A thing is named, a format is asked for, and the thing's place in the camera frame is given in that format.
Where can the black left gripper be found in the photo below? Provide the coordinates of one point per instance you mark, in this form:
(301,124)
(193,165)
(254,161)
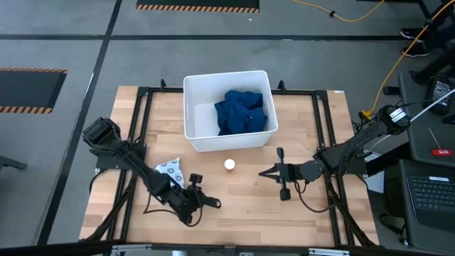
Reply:
(186,202)

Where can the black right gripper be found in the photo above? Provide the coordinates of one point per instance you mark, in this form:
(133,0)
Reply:
(289,172)

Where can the dark blue cloth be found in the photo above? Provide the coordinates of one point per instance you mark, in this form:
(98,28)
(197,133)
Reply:
(241,113)

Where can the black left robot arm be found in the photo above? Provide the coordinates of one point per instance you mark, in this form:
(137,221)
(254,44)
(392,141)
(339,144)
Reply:
(106,137)

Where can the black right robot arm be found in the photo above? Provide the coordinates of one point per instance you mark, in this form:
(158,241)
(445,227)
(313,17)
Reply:
(355,145)

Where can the white plastic bin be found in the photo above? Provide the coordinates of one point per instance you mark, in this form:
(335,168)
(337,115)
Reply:
(202,121)

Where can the white patterned packet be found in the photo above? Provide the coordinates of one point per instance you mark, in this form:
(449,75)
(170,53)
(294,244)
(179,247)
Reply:
(172,169)

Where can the small white table label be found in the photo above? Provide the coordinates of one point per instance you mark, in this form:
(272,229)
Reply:
(339,91)

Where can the black lower desk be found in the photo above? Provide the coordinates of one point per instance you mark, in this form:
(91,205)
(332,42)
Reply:
(398,199)

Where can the dark grey side desk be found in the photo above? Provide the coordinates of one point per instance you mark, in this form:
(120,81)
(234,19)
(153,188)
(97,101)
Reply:
(423,142)

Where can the black laptop keyboard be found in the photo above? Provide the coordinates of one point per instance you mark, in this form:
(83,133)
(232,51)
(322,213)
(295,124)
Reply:
(432,199)

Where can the thin white stick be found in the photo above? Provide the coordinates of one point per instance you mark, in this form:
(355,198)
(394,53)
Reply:
(434,138)

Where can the red disc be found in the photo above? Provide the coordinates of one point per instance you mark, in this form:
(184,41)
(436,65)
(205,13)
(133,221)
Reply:
(442,152)

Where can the white rod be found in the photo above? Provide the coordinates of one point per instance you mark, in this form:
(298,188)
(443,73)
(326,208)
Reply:
(435,104)

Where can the black hazard-striped floor mat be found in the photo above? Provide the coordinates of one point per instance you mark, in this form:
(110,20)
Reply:
(195,3)
(28,89)

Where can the black labelled power adapter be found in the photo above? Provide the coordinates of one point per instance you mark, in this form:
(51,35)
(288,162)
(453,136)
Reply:
(440,92)

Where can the person's shoe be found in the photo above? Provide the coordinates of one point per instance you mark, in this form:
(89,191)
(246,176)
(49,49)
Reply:
(410,33)
(416,51)

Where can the black diagonal stand leg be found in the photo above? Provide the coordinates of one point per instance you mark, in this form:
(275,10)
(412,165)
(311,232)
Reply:
(432,71)

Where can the black floor stand foot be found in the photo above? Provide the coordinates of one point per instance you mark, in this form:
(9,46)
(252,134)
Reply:
(10,163)

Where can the person's leg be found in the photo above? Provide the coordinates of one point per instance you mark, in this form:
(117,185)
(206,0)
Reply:
(440,35)

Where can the black tripod stand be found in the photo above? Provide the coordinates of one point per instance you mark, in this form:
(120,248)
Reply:
(426,12)

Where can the black metal table frame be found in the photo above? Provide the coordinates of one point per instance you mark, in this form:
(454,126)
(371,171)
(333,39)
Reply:
(302,92)

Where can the black camera mount rail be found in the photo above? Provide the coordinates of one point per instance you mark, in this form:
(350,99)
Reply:
(71,249)

